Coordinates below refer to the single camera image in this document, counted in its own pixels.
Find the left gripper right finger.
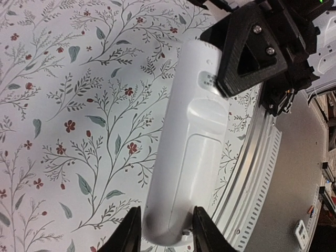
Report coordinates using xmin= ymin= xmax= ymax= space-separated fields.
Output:
xmin=193 ymin=206 xmax=236 ymax=252

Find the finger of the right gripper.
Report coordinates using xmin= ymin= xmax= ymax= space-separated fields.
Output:
xmin=200 ymin=17 xmax=231 ymax=51
xmin=215 ymin=4 xmax=288 ymax=97

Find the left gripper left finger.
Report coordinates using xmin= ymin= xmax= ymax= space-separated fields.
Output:
xmin=98 ymin=206 xmax=142 ymax=252

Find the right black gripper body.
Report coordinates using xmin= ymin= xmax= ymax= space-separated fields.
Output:
xmin=259 ymin=1 xmax=319 ymax=91

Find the white remote control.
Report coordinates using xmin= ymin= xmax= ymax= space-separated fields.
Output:
xmin=142 ymin=40 xmax=229 ymax=247

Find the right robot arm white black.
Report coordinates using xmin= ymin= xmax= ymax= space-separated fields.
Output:
xmin=200 ymin=1 xmax=333 ymax=97

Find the small white background remote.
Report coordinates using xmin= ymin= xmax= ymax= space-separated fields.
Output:
xmin=294 ymin=219 xmax=307 ymax=244

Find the front aluminium rail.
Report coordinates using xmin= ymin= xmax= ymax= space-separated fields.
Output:
xmin=205 ymin=106 xmax=282 ymax=251

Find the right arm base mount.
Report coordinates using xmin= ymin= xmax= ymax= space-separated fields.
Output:
xmin=260 ymin=87 xmax=298 ymax=117

